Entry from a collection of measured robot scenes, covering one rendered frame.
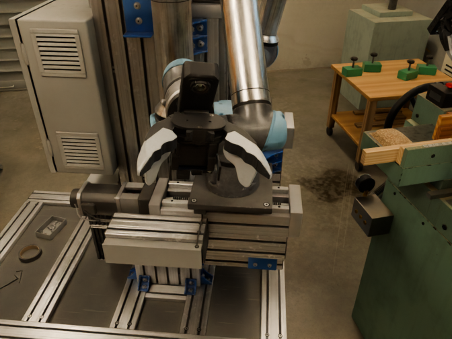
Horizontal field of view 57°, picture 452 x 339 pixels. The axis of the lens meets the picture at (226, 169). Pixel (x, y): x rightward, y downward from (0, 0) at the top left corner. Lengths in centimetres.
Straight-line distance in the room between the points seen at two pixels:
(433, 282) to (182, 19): 100
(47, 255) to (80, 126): 82
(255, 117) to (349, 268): 147
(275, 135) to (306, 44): 361
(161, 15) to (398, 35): 280
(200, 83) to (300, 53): 386
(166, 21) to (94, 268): 118
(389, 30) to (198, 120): 303
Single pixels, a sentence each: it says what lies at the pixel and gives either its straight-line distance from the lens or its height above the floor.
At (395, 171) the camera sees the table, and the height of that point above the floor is 87.
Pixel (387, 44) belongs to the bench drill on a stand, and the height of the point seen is 53.
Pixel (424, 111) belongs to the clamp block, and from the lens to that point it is 147.
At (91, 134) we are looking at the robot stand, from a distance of 129.
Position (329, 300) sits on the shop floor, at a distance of 198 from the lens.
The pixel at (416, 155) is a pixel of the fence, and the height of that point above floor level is 94.
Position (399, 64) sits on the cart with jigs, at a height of 53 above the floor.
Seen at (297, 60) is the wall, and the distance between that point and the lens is 439.
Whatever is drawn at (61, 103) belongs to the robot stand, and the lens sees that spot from 128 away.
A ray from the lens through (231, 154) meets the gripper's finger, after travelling 55.
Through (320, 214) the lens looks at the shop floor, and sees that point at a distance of 240.
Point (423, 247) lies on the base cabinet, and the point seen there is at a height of 62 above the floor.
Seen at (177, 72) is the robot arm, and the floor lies 125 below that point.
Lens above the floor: 150
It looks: 33 degrees down
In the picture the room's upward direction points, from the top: straight up
